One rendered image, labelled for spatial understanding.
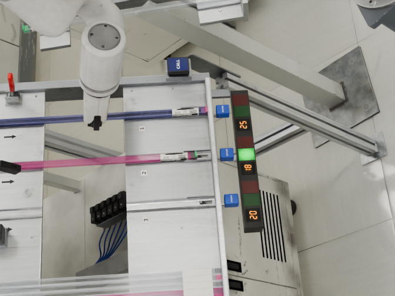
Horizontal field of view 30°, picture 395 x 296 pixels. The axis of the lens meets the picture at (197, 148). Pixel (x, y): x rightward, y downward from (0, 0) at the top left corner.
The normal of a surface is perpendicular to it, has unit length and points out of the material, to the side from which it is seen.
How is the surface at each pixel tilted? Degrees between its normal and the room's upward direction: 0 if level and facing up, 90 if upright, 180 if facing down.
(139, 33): 90
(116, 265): 0
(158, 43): 90
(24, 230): 48
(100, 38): 57
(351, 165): 0
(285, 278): 90
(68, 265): 0
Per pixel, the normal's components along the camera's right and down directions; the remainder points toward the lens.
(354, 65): -0.73, -0.25
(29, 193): 0.01, -0.44
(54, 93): 0.07, 0.90
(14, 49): 0.68, -0.37
